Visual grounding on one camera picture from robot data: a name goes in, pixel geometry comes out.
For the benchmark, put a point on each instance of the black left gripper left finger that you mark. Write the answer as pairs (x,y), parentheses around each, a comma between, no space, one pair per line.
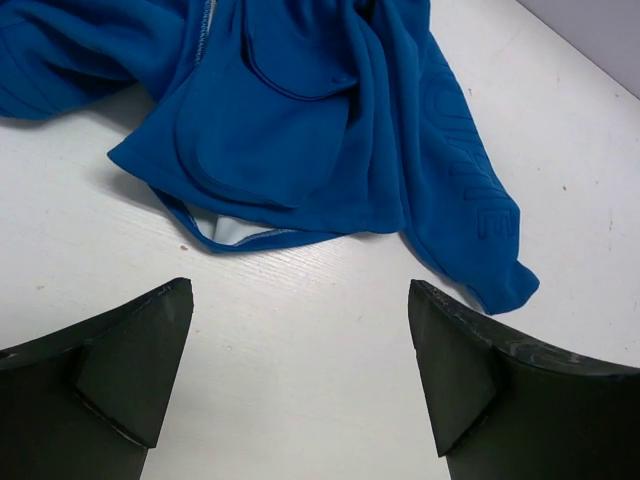
(89,401)

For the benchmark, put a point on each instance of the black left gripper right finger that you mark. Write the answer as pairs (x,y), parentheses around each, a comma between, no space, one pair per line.
(505,405)

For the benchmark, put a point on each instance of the blue zip jacket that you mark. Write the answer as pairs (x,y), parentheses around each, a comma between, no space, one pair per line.
(292,122)

